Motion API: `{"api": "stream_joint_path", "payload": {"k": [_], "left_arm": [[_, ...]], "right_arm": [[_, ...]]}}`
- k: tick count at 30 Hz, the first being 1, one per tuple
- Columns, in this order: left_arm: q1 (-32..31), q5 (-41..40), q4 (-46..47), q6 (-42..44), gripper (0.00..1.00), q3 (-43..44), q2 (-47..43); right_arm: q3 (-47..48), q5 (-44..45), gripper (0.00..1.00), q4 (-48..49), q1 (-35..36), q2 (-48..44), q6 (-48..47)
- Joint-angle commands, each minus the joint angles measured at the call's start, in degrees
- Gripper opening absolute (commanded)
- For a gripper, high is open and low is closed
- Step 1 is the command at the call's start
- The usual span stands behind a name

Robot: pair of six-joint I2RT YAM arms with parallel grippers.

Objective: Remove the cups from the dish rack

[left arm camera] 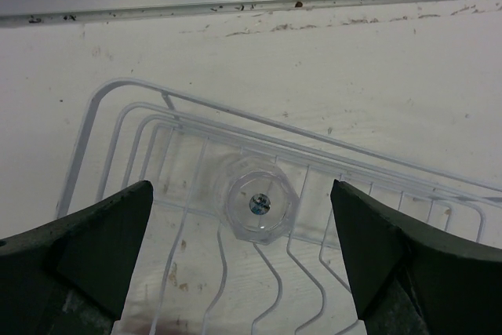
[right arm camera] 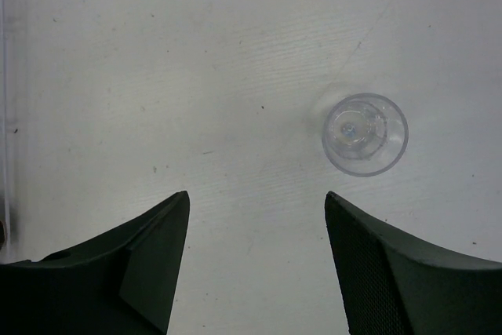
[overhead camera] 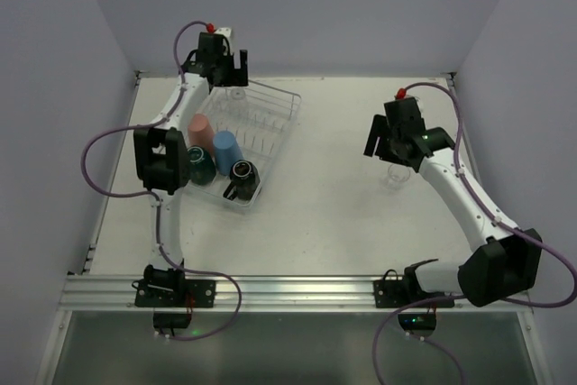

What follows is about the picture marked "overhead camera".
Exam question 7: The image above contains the clear glass cup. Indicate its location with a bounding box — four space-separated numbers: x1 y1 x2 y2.
383 164 411 191
227 87 249 117

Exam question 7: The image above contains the pink plastic cup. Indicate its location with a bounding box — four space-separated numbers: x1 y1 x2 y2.
188 114 215 157

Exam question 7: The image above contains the blue plastic cup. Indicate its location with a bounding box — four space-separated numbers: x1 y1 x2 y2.
213 131 243 177

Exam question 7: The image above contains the black mug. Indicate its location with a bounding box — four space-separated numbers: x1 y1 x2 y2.
223 160 261 201

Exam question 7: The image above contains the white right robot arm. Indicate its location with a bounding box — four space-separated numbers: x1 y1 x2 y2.
363 97 541 307

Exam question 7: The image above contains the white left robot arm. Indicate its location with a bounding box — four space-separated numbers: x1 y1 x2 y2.
133 24 248 309

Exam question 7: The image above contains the clear plastic dish rack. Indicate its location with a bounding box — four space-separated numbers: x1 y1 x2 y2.
182 81 301 211

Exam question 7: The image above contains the dark green mug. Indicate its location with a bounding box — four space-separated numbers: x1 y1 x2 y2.
188 145 216 186

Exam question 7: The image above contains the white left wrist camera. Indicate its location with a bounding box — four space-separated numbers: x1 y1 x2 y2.
215 27 235 51

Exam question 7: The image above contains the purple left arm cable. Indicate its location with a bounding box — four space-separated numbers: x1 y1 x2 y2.
79 19 244 343

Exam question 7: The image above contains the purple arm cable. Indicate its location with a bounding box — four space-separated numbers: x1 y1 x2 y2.
371 81 577 385
79 19 244 343

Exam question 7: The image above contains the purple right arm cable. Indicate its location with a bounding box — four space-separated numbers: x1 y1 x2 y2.
371 81 577 385

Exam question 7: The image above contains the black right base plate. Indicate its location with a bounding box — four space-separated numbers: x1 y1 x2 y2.
372 268 446 308

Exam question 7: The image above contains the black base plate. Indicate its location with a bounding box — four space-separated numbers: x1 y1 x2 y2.
372 268 446 308
132 279 215 308

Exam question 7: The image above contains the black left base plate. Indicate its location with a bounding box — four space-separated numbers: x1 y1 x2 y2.
132 279 215 308

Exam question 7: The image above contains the aluminium mounting rail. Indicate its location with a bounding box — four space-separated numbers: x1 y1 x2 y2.
58 272 537 314

